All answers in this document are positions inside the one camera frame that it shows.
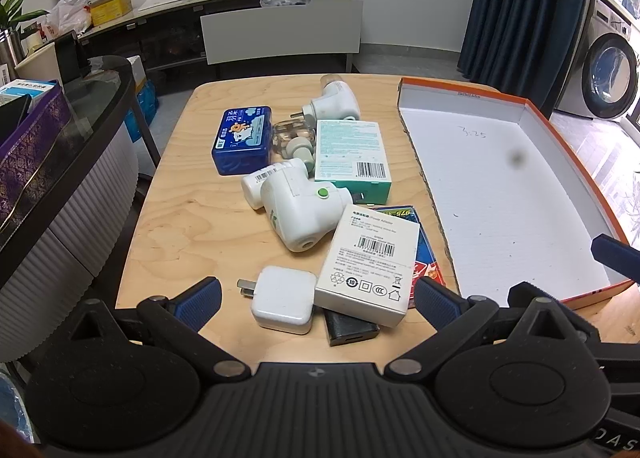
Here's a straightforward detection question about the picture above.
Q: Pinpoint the yellow cardboard box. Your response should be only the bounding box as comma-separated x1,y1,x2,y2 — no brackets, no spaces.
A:
90,0,132,27

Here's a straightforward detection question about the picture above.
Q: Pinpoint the white yellow floor carton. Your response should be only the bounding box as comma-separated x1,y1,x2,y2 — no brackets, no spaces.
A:
128,55,148,93

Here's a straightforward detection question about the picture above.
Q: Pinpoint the orange white cardboard box tray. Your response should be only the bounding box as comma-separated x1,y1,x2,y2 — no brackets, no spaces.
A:
398,78,632,309

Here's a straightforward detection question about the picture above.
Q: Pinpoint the potted plant steel pot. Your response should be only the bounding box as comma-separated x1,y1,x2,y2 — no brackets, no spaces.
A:
0,0,48,79

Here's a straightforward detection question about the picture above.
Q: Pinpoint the blue tin with cartoon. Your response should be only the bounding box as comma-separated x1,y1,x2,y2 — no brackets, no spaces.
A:
212,106,272,175

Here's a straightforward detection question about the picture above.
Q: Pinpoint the black wall charger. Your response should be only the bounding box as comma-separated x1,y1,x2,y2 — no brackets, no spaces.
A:
323,310,380,346

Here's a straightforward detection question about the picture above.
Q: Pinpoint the white square wall charger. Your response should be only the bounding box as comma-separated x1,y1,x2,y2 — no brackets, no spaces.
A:
236,265,317,336

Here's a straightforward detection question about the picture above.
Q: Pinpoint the white power adapter box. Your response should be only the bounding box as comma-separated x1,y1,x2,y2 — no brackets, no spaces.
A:
314,205,420,328

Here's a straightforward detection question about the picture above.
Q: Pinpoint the dark blue curtain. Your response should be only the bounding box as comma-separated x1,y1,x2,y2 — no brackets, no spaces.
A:
458,0,586,116

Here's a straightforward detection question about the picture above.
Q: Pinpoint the white plastic bag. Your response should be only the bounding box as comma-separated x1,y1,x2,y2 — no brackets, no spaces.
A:
37,0,92,40

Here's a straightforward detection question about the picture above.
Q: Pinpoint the white plug-in repellent heater green button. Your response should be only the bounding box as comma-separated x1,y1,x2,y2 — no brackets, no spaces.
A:
260,167,354,252

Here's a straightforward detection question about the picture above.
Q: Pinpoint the purple patterned gift box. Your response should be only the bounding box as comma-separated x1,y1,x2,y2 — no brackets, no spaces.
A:
1,84,72,229

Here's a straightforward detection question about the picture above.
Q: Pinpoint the white plug-in heater with bottle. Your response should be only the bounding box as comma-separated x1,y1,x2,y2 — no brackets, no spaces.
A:
292,74,361,128

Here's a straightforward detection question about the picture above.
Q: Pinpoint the front-load washing machine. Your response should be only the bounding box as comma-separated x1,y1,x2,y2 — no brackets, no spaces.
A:
554,0,639,120

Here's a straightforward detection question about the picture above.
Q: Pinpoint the blue plastic floor bag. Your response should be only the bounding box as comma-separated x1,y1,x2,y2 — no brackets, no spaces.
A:
125,80,160,142

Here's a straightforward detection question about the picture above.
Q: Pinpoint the white small labelled bottle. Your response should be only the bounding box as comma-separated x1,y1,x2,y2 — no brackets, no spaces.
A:
240,157,309,211

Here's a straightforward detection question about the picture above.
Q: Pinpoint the blue red playing card pack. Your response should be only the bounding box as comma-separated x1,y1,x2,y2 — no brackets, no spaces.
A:
374,206,445,309

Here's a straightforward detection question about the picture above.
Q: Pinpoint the clear repellent refill bottle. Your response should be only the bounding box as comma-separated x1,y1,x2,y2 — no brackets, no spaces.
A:
272,118,316,175

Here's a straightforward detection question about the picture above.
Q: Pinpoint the white TV console cabinet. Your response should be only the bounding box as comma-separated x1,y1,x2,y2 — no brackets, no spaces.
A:
74,0,368,85

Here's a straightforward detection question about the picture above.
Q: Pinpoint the teal green product box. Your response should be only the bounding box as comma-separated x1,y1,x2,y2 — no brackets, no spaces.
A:
314,119,393,206

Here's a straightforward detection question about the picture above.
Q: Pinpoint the black glass round side table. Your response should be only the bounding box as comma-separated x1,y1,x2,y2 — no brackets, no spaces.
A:
1,55,139,362

